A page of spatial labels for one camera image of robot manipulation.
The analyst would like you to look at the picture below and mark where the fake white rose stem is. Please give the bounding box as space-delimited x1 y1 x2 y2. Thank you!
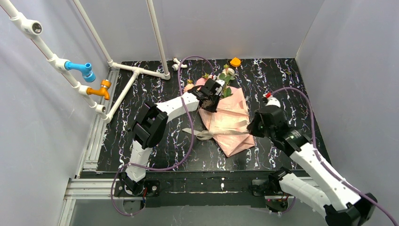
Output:
202 73 217 80

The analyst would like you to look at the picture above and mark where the fake pink rose stem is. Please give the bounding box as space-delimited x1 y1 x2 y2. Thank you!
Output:
183 80 195 93

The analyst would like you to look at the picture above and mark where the fake cream rose stem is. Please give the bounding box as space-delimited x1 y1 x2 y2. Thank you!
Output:
217 64 236 98

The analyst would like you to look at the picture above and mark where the pink wrapping paper sheet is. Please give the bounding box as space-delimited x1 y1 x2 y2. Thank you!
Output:
198 87 255 157

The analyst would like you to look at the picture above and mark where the beige printed ribbon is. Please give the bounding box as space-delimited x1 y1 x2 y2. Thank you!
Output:
182 120 249 141

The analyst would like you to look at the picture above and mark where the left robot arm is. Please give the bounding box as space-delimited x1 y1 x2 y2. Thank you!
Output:
126 79 225 182

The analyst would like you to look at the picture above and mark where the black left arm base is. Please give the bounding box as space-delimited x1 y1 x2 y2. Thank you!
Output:
113 179 161 197

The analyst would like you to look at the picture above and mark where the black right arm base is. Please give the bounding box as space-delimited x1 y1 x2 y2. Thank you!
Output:
248 167 296 215

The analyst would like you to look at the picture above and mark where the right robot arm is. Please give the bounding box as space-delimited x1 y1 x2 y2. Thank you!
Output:
247 105 377 226

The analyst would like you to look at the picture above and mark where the small orange object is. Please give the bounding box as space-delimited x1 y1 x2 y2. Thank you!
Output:
230 57 241 67

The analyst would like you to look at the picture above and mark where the small white pipe fitting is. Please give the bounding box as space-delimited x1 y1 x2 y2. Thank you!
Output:
172 58 188 71

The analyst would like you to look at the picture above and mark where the brass orange tap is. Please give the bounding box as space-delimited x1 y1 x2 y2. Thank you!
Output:
86 80 112 100

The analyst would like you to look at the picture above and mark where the blue plastic tap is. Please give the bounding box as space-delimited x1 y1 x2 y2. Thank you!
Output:
64 61 96 82

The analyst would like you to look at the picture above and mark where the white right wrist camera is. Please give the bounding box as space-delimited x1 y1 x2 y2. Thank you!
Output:
262 92 281 108

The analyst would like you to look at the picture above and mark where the aluminium rail frame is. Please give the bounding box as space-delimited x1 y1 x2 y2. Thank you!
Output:
58 69 355 226

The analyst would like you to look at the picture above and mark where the white PVC pipe frame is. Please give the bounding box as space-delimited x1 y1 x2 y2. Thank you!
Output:
0 0 170 123

